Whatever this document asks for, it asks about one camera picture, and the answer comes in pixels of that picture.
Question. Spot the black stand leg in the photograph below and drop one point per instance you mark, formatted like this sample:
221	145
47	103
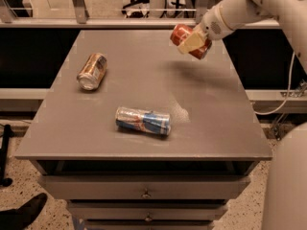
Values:
7	135

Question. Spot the grey drawer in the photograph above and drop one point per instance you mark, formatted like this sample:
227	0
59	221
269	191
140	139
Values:
147	210
143	225
143	186

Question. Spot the blue silver energy drink can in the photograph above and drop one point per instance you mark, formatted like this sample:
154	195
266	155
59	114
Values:
143	120

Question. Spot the grey railing post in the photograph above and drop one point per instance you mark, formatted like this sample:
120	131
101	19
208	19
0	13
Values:
201	7
81	12

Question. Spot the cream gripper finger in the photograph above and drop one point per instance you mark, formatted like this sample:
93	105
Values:
194	41

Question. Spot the grey railing post right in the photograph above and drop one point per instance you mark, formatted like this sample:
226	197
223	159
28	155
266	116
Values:
201	7

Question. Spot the black office chair base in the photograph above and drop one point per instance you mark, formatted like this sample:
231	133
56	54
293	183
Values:
137	9

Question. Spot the gold brown soda can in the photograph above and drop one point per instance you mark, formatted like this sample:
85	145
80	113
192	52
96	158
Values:
92	73

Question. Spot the bottom grey drawer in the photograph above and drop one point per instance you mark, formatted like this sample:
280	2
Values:
143	225

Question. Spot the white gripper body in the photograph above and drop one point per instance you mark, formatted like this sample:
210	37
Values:
212	24

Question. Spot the grey drawer cabinet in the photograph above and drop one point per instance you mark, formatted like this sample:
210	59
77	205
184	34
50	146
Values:
133	135

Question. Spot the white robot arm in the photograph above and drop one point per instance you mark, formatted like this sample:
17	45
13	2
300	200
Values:
291	15

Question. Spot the middle grey drawer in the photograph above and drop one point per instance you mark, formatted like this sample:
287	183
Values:
147	210

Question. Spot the top grey drawer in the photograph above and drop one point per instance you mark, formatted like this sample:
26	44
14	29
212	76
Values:
143	186

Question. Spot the grey railing post left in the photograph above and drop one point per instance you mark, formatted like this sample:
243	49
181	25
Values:
81	12

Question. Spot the red coke can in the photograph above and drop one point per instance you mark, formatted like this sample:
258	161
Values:
181	29

